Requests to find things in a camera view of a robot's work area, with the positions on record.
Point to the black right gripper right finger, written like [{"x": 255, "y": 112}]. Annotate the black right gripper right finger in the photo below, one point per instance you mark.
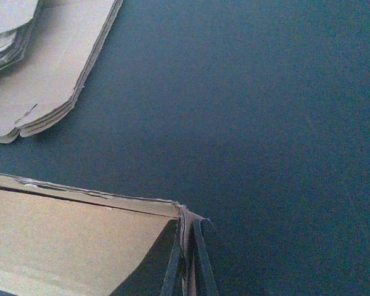
[{"x": 200, "y": 279}]

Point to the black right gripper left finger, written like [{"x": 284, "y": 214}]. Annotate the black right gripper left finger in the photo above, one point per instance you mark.
[{"x": 158, "y": 272}]

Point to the stack of flat cardboard blanks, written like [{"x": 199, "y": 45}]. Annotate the stack of flat cardboard blanks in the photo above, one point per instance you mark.
[{"x": 39, "y": 90}]

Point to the brown cardboard box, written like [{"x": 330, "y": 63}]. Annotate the brown cardboard box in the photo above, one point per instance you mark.
[{"x": 61, "y": 240}]

